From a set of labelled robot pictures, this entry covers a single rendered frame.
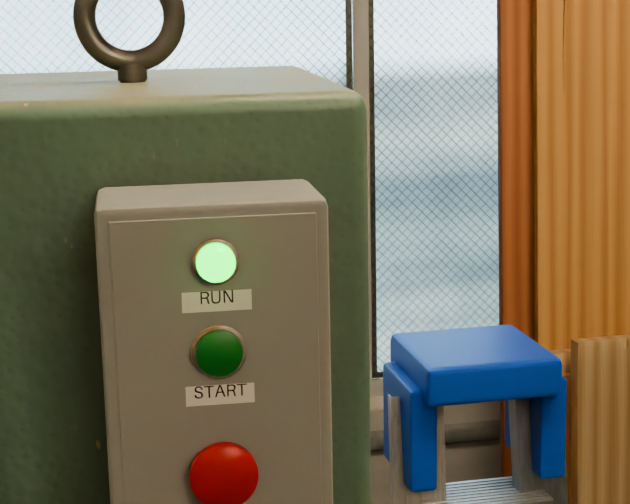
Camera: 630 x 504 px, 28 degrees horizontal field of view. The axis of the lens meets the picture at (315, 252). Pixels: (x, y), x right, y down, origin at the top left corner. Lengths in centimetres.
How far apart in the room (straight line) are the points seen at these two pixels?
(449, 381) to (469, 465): 87
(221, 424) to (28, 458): 11
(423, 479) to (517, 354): 18
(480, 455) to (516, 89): 66
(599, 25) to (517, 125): 20
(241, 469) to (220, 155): 15
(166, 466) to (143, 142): 15
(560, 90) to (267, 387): 148
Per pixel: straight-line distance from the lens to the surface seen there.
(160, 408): 55
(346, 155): 60
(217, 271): 53
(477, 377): 139
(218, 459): 55
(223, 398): 55
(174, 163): 59
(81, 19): 69
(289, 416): 56
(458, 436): 221
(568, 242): 202
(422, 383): 139
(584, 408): 194
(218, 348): 54
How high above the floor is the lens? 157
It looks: 12 degrees down
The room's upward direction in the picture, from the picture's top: 1 degrees counter-clockwise
